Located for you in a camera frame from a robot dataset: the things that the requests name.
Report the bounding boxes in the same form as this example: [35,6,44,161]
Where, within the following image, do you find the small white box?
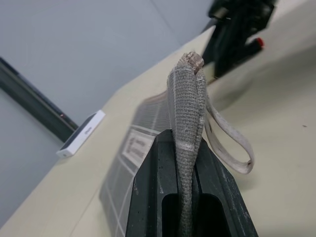
[56,110,107,158]

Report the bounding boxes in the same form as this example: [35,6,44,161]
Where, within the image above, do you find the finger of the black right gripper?
[202,17,234,78]
[232,19,260,73]

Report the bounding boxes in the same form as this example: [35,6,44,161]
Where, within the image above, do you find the red marker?
[244,36,266,54]

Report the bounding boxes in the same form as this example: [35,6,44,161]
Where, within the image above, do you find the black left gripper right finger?
[192,138,259,237]

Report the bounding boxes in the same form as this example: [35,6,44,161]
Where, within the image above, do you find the dark metal frame bar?
[0,57,80,144]

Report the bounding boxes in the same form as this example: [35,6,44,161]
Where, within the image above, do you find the grey grid mesh pouch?
[98,50,255,237]

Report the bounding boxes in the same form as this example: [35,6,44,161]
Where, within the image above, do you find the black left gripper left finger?
[125,128,182,237]

